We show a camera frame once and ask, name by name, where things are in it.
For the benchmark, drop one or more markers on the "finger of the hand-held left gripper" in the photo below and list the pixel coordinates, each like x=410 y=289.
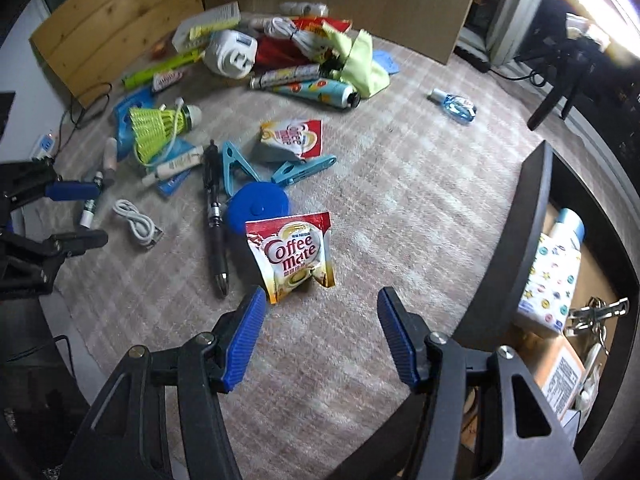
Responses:
x=70 y=191
x=75 y=242

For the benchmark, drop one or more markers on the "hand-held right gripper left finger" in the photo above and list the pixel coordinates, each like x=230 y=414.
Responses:
x=245 y=340

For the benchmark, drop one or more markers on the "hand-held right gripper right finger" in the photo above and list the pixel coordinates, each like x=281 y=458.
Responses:
x=400 y=340

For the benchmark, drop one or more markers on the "coffee creamer packet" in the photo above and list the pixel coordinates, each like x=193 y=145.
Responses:
x=287 y=140
x=290 y=255

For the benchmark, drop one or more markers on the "yellow-green shuttlecock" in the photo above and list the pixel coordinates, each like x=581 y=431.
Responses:
x=155 y=132

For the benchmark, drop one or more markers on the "orange box white label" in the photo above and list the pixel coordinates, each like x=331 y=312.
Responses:
x=547 y=370

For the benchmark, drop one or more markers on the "button print tissue pack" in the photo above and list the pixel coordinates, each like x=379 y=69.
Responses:
x=550 y=285

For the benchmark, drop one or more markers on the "black storage box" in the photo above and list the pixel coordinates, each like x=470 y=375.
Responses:
x=530 y=200

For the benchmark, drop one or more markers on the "bunch of keys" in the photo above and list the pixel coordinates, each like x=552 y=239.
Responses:
x=597 y=312

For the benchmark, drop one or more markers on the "white bottle blue cap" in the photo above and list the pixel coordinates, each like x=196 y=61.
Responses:
x=567 y=227

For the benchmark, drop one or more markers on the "white lip balm stick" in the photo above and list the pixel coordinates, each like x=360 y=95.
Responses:
x=91 y=200

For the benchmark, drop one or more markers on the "white power strip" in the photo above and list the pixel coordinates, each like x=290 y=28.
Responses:
x=45 y=146

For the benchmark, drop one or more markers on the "pink lip balm tube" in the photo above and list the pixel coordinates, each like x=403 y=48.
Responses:
x=110 y=155

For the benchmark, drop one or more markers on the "blue wet wipes pack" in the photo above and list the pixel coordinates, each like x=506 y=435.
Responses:
x=127 y=120

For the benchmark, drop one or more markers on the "blue printed packet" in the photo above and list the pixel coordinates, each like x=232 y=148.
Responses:
x=175 y=182

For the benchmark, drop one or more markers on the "white tube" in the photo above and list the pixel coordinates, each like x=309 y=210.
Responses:
x=175 y=162

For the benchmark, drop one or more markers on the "black pen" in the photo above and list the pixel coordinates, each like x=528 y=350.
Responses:
x=215 y=220

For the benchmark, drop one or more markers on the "blue round lid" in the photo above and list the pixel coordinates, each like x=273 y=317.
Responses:
x=255 y=202

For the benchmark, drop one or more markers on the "small red white packet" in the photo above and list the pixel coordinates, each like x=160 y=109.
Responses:
x=167 y=81

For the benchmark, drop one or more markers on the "green tube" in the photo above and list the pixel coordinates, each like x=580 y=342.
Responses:
x=160 y=70

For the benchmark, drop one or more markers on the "blue clothespin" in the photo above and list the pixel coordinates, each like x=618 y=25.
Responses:
x=300 y=171
x=235 y=170

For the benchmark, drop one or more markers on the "pine wooden board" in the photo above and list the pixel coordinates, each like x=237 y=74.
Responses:
x=115 y=15

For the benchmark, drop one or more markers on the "white charger plug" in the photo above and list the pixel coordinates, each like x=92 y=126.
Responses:
x=230 y=55

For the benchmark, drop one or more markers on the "flat white box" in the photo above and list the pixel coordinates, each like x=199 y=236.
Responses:
x=210 y=22

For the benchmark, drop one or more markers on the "blue hand sanitizer bottle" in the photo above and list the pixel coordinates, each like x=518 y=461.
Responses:
x=455 y=106

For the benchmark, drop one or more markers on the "long colourful printed box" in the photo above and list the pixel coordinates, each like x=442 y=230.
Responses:
x=285 y=76

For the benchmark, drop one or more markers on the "red cloth pouch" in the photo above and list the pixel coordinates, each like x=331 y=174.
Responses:
x=280 y=52

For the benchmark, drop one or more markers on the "colourful tube black cap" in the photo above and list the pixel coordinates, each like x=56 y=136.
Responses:
x=315 y=92

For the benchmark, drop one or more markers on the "yellow-green cloth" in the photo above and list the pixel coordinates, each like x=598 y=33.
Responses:
x=362 y=67

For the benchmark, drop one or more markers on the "blue phone stand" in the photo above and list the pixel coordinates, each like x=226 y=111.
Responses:
x=387 y=62

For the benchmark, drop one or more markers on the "small white bottle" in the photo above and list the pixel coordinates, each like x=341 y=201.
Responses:
x=290 y=9
x=307 y=9
x=321 y=10

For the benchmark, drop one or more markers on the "black power strip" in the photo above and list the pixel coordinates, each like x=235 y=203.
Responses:
x=472 y=59

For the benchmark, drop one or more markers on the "red snack packet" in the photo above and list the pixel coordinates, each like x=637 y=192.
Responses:
x=330 y=30

